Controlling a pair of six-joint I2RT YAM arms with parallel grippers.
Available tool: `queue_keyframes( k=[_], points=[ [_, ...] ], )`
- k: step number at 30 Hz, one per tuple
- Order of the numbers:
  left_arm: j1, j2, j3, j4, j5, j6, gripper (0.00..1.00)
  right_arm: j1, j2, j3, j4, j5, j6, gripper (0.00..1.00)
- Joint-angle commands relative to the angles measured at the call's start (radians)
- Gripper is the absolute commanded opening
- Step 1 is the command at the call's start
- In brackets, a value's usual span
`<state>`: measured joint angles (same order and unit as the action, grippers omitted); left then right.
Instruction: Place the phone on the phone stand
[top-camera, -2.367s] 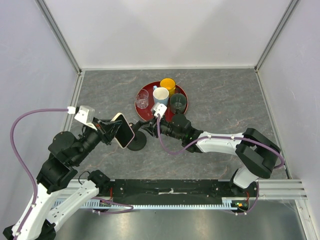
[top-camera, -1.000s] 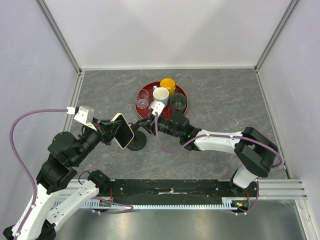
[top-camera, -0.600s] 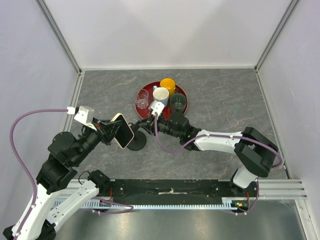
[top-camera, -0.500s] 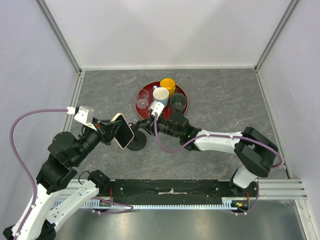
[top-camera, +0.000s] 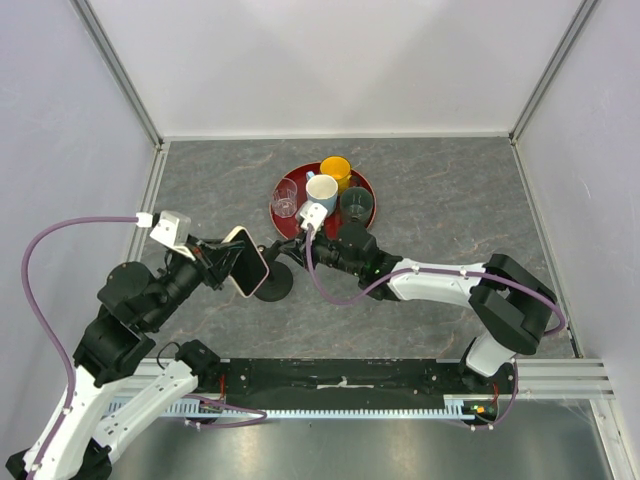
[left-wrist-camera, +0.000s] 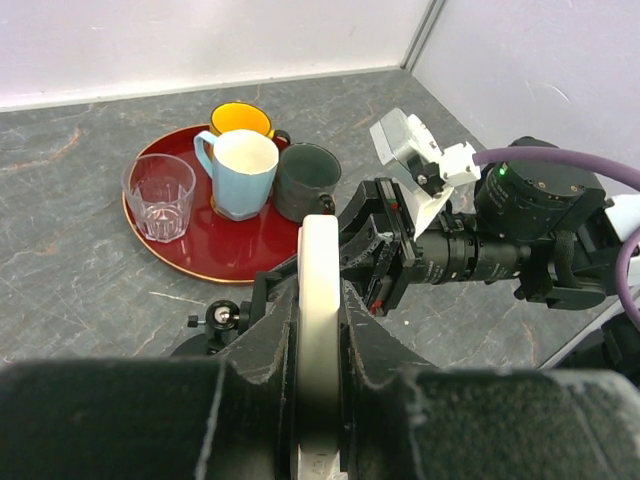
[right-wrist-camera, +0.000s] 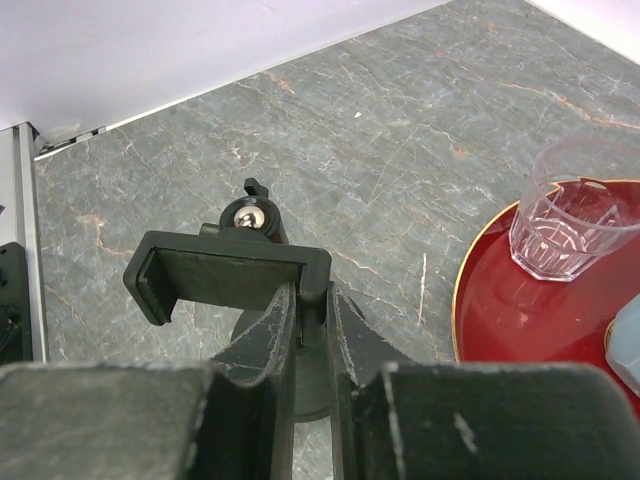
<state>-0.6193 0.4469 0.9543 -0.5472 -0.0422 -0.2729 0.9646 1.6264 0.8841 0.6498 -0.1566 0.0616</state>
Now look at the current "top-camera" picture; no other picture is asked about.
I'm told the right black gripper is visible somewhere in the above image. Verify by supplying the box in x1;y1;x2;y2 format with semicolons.
279;225;362;279

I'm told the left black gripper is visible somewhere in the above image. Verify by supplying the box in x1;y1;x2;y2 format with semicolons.
146;232;248;329

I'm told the phone with pink case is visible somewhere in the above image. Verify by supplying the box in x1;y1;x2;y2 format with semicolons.
222;226;269;298

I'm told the black phone stand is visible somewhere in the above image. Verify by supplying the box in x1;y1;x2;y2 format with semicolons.
254;240;294;302

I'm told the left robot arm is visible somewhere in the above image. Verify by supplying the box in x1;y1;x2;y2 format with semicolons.
6;237;250;479

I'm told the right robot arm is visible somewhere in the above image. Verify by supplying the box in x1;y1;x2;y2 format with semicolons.
276;222;566;394

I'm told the red round tray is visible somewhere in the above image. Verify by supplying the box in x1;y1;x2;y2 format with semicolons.
269;162;376;239

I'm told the clear plastic cup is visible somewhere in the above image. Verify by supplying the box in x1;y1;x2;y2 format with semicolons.
271;178;298;218

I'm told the light blue mug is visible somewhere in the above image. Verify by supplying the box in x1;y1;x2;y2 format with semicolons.
305;172;339;213

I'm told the dark green glass mug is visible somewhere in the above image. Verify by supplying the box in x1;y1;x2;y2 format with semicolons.
339;187;375;224

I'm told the yellow mug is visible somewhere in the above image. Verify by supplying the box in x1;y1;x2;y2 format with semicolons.
320;156;351;195

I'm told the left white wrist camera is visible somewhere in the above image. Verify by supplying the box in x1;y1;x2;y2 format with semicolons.
136;210;196;261

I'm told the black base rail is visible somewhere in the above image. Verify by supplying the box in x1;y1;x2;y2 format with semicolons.
221;358;514;411

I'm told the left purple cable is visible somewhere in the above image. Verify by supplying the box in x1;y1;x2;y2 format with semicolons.
20;215;141;480

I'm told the slotted cable duct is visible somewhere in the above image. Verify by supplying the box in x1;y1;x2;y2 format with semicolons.
107;394;499;420

